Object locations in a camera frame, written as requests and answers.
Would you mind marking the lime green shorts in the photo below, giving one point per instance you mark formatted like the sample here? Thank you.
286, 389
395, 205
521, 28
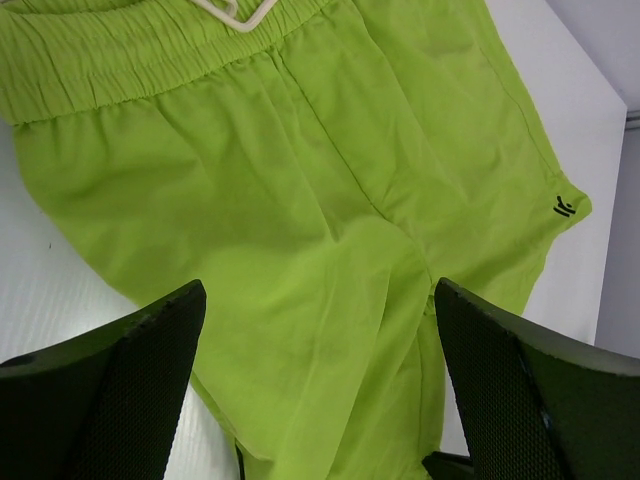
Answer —
318, 174

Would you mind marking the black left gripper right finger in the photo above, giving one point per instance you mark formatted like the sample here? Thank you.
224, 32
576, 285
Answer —
533, 403

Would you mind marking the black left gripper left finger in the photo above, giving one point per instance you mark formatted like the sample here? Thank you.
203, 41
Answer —
104, 404

